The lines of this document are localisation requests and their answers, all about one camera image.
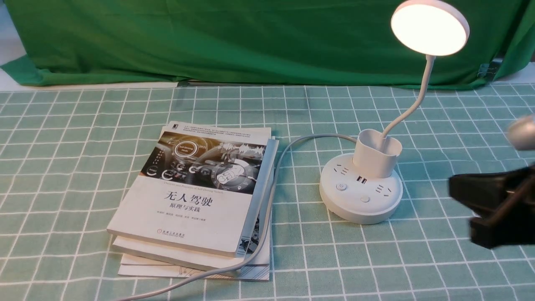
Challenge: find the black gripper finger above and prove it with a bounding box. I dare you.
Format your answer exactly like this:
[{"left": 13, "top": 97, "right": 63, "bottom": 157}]
[
  {"left": 469, "top": 196, "right": 535, "bottom": 249},
  {"left": 448, "top": 164, "right": 534, "bottom": 217}
]

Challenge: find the top book autonomous driving cover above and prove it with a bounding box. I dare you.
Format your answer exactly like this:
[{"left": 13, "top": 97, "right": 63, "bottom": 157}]
[{"left": 107, "top": 121, "right": 273, "bottom": 258}]

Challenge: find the middle white book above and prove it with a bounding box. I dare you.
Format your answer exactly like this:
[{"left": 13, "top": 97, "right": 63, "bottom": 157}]
[{"left": 112, "top": 136, "right": 279, "bottom": 271}]

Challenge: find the grey lamp power cable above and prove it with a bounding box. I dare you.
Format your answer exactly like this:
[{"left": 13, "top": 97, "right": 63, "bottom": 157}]
[{"left": 110, "top": 134, "right": 357, "bottom": 301}]

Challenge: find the metal binder clip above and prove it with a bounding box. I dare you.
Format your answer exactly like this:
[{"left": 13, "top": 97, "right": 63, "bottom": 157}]
[{"left": 476, "top": 58, "right": 503, "bottom": 82}]

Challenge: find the green backdrop cloth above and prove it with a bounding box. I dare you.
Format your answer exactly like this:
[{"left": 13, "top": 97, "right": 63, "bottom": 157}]
[{"left": 0, "top": 0, "right": 535, "bottom": 90}]

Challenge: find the white desk lamp with sockets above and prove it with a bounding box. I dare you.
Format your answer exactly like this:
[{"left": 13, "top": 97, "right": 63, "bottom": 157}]
[{"left": 319, "top": 0, "right": 470, "bottom": 224}]

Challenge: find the green checkered tablecloth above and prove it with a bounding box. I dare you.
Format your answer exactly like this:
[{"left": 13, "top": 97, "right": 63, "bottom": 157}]
[{"left": 0, "top": 84, "right": 534, "bottom": 301}]

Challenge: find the bottom white book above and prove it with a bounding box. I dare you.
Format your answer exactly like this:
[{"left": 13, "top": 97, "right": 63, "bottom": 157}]
[{"left": 118, "top": 209, "right": 271, "bottom": 281}]

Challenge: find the white book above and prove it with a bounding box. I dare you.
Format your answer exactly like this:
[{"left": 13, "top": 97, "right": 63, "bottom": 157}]
[
  {"left": 118, "top": 209, "right": 271, "bottom": 281},
  {"left": 112, "top": 136, "right": 279, "bottom": 271}
]

